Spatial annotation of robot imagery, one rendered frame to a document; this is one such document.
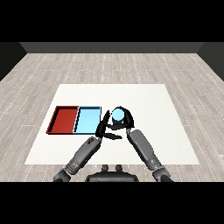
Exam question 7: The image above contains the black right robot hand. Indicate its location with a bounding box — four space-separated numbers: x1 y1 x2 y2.
105 106 136 131

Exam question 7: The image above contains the red shallow open box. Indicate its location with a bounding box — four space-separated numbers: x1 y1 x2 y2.
45 105 80 136

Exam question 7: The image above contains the light blue shallow open box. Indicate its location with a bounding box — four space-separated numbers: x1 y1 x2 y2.
72 105 102 135

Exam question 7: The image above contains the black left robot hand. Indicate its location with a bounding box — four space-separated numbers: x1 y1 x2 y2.
94 109 123 141

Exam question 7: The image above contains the small blue can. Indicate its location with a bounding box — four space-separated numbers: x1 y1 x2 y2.
111 108 126 126

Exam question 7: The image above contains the dark grey robot body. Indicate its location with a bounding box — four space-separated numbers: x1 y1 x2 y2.
85 164 140 183

